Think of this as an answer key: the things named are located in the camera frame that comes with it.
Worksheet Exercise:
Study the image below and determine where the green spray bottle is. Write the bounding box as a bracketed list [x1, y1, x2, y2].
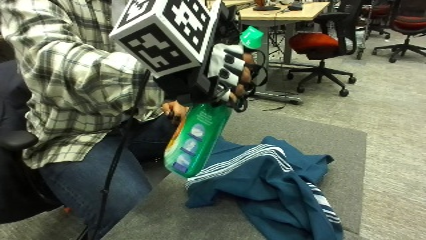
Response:
[163, 25, 266, 179]

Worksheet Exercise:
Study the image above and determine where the grey power strip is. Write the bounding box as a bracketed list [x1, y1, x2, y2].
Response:
[252, 90, 304, 106]

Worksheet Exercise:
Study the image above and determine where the white cube with black markers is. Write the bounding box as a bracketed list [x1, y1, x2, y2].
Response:
[108, 0, 224, 79]

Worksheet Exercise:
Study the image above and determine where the wooden desk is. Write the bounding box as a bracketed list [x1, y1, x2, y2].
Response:
[221, 0, 333, 65]

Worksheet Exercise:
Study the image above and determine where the black item on desk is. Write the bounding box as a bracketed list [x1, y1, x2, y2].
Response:
[252, 0, 282, 12]

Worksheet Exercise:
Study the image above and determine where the red seat office chair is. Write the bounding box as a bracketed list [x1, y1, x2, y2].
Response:
[360, 0, 394, 40]
[370, 0, 426, 64]
[285, 0, 360, 98]

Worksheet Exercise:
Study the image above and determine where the the person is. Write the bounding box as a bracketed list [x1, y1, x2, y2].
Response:
[0, 0, 179, 236]

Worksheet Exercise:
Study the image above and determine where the blue cloth with white stripes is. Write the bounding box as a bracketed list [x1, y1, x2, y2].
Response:
[184, 135, 345, 240]

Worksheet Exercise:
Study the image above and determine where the black office chair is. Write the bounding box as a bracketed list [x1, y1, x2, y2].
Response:
[0, 59, 64, 225]

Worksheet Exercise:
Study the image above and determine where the black glove cable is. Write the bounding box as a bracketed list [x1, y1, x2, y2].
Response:
[75, 69, 153, 240]

